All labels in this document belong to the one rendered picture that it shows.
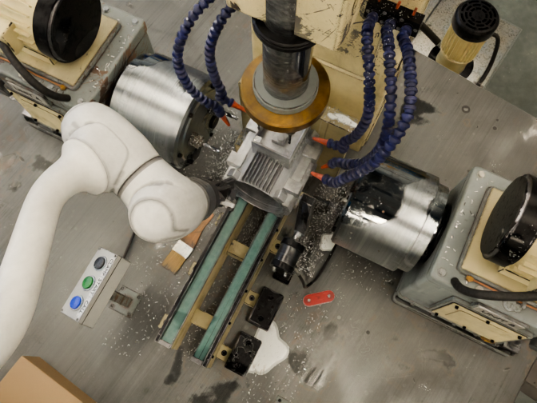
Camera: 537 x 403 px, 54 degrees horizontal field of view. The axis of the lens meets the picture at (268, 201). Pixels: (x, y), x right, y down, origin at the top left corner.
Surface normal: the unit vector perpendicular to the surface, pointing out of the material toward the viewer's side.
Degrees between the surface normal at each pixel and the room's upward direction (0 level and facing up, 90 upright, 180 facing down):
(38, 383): 4
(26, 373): 4
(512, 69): 0
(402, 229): 32
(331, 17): 90
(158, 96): 13
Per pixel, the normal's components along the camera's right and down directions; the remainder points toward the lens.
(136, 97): -0.15, 0.01
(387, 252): -0.39, 0.61
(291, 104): 0.00, -0.31
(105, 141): 0.41, -0.41
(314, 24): -0.44, 0.85
